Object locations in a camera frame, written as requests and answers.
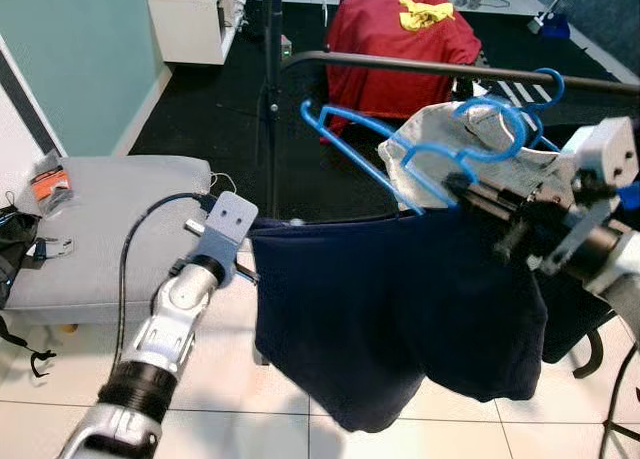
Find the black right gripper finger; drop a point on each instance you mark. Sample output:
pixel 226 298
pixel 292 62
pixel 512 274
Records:
pixel 485 188
pixel 488 209

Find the blue plastic hanger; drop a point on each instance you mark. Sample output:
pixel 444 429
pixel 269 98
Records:
pixel 490 102
pixel 555 84

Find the navy blue garment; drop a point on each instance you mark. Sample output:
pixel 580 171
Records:
pixel 380 309

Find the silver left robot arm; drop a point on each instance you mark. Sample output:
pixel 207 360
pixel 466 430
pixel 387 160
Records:
pixel 170 329

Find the light denim shorts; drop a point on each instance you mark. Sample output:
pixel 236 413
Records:
pixel 430 139

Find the black metal clothes rack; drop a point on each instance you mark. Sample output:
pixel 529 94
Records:
pixel 272 129

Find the grey upholstered ottoman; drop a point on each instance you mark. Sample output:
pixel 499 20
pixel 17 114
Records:
pixel 100 239

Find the red shirt with yellow print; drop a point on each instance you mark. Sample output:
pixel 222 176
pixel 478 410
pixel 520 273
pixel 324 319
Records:
pixel 390 49

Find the blue floor mop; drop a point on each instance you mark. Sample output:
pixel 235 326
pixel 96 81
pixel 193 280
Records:
pixel 555 24

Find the orange packaged item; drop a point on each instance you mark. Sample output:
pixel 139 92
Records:
pixel 50 184

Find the small grey device green light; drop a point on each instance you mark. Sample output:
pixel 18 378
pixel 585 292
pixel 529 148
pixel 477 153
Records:
pixel 286 47

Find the white cabinet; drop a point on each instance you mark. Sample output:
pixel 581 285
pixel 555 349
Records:
pixel 190 29

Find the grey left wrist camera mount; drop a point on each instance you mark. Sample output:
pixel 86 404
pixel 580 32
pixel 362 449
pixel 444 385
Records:
pixel 225 229

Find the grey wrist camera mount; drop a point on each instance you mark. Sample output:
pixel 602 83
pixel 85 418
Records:
pixel 610 154
pixel 225 229

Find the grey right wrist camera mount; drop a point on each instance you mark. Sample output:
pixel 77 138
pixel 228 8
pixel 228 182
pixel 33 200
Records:
pixel 610 154

